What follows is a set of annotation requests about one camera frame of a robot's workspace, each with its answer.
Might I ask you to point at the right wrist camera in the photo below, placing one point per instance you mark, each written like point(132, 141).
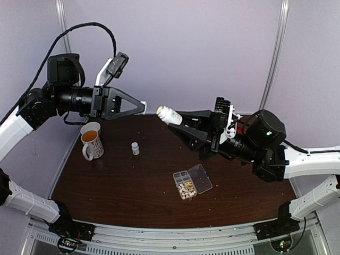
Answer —
point(228, 119)

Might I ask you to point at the clear plastic pill organizer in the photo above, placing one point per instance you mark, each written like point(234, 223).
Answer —
point(197, 176)

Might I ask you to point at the front aluminium rail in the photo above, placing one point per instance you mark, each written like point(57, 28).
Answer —
point(237, 239)

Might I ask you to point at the white floral mug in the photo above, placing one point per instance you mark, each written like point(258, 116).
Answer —
point(92, 145)

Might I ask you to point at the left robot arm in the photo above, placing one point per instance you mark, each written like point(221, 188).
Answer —
point(63, 92)

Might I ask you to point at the shorter small white bottle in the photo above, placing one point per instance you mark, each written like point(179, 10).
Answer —
point(168, 115)

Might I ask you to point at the taller small white bottle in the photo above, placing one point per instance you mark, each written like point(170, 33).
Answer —
point(135, 148)

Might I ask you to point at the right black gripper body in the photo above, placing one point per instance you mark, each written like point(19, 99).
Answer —
point(211, 146)

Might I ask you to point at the aluminium frame post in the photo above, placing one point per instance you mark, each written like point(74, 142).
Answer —
point(63, 24)
point(280, 36)

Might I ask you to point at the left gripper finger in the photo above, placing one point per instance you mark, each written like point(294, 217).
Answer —
point(121, 96)
point(113, 113)

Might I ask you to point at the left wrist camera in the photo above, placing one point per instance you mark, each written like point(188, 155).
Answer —
point(112, 69)

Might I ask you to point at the yellow pills in organizer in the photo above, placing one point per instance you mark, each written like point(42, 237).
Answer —
point(189, 186)

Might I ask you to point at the left aluminium frame post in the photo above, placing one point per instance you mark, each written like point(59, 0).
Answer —
point(63, 24)

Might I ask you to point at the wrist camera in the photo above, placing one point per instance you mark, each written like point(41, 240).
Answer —
point(112, 69)
point(228, 119)

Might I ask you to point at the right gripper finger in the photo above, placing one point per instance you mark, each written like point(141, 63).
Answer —
point(196, 118)
point(194, 139)

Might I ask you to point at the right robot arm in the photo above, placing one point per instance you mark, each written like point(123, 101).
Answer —
point(262, 144)

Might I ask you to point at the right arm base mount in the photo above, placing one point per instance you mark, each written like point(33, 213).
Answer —
point(279, 229)

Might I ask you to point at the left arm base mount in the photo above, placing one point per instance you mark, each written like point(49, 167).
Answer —
point(70, 232)

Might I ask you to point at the right aluminium frame post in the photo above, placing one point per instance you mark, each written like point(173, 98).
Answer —
point(280, 36)

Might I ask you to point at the white pills in organizer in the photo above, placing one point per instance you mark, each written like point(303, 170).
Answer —
point(182, 189)

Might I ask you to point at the beige pills in organizer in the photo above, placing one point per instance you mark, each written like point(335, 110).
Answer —
point(188, 196)

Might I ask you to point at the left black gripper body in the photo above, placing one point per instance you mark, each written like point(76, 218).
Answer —
point(100, 94)

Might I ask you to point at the plain white bowl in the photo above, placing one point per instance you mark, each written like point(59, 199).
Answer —
point(91, 126)

